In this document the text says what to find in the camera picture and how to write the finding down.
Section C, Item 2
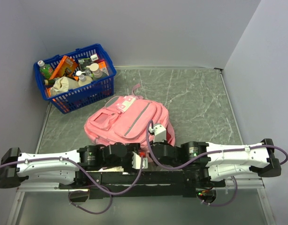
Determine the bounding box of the pink carton box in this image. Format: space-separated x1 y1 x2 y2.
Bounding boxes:
96 59 109 74

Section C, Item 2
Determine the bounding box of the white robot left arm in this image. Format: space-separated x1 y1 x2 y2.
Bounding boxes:
0 142 147 189

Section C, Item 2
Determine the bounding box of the grey pump bottle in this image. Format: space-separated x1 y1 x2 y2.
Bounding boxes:
86 63 108 81

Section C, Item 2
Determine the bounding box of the cream lotion bottle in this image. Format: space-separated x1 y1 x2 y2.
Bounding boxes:
76 71 93 87

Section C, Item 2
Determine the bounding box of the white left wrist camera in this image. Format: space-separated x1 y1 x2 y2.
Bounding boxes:
132 152 148 170

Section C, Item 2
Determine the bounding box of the green drink bottle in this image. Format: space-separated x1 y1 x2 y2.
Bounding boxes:
37 60 54 80

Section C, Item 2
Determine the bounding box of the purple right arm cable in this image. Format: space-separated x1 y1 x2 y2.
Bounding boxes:
145 120 288 207

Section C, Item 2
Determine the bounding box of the black packaged box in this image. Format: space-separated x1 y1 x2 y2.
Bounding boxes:
77 54 99 73

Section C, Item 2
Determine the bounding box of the pink student backpack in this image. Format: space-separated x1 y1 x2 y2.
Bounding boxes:
84 92 175 152

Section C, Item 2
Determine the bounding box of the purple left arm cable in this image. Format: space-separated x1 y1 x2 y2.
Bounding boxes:
0 152 144 214

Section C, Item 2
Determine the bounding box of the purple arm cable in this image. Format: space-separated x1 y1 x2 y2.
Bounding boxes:
145 120 288 207
0 152 144 214

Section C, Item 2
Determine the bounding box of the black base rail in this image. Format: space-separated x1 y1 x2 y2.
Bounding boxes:
59 166 226 199

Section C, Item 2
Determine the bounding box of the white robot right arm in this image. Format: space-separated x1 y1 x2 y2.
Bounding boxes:
148 139 281 187

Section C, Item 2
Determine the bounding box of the orange snack box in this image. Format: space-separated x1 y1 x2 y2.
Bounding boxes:
49 55 78 80

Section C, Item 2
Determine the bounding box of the blue plastic shopping basket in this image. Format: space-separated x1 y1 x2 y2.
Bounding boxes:
33 43 116 114

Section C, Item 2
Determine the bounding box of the beige cloth bag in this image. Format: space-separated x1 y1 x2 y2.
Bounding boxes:
49 77 79 97

